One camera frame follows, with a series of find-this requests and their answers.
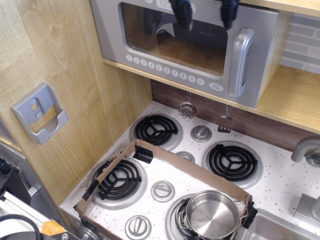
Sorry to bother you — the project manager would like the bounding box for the back right black burner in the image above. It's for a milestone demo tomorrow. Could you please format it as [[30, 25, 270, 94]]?
[[205, 143, 258, 182]]

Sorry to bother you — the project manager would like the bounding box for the hanging metal spatula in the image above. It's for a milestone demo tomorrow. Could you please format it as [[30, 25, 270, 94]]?
[[217, 105, 233, 133]]

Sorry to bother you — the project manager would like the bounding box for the silver toy microwave door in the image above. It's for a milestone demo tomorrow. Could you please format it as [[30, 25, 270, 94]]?
[[91, 0, 280, 108]]

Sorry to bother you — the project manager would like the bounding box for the grey faucet handle base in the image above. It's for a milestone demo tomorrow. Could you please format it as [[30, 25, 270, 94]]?
[[294, 194, 320, 228]]

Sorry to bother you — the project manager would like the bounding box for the front right black burner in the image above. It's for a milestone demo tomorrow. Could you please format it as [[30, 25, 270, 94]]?
[[174, 197, 200, 240]]

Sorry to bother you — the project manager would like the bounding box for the back silver stove knob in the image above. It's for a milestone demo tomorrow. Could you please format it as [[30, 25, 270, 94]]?
[[190, 125, 212, 143]]

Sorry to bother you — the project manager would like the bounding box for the grey wall phone holder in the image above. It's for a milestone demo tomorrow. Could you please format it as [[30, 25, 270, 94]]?
[[11, 82, 69, 145]]

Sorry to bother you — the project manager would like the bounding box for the wooden shelf board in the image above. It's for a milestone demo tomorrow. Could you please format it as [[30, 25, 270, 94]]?
[[102, 58, 320, 134]]

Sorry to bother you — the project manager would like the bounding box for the silver microwave door handle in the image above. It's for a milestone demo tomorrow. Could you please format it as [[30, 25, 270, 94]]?
[[228, 28, 255, 98]]

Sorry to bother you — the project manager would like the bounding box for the stainless steel sink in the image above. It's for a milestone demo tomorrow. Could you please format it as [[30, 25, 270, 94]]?
[[235, 208, 320, 240]]

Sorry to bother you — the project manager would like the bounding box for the black braided cable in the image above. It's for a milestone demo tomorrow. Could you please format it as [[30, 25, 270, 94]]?
[[0, 214, 42, 240]]

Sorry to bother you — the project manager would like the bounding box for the black burner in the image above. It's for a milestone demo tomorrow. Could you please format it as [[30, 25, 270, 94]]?
[[133, 114, 179, 146], [205, 143, 258, 182], [97, 159, 143, 201], [174, 197, 200, 240]]

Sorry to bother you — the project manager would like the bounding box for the back left black burner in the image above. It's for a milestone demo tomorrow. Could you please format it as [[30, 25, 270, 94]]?
[[133, 114, 179, 146]]

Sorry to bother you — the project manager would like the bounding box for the centre silver stove knob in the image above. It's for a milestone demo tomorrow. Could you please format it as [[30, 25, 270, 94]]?
[[150, 180, 176, 203]]

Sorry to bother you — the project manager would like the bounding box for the hanging metal strainer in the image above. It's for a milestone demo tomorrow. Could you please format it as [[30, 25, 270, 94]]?
[[178, 92, 198, 119]]

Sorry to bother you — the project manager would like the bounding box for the grey toy faucet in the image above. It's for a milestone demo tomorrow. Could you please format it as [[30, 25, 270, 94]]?
[[291, 136, 320, 168]]

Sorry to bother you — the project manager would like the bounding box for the middle silver stove knob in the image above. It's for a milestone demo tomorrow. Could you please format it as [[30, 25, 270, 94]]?
[[176, 151, 196, 163]]

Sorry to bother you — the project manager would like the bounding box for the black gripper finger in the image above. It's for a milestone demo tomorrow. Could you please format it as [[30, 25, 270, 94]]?
[[220, 0, 239, 29], [169, 0, 192, 30]]

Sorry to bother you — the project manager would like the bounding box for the stainless steel pot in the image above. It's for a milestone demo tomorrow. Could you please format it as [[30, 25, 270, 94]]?
[[185, 190, 248, 240]]

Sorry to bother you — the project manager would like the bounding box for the front silver stove knob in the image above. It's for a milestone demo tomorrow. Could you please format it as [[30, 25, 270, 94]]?
[[125, 215, 152, 240]]

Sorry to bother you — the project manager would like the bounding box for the front left black burner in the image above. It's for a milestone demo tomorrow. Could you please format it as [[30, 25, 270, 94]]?
[[97, 159, 143, 201]]

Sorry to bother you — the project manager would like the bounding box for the brown cardboard frame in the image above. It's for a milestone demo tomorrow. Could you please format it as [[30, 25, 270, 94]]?
[[74, 139, 252, 240]]

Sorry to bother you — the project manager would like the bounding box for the silver stove knob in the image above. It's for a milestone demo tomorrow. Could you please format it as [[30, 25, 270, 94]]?
[[190, 125, 212, 143], [125, 215, 152, 240], [176, 151, 196, 163], [150, 180, 176, 203]]

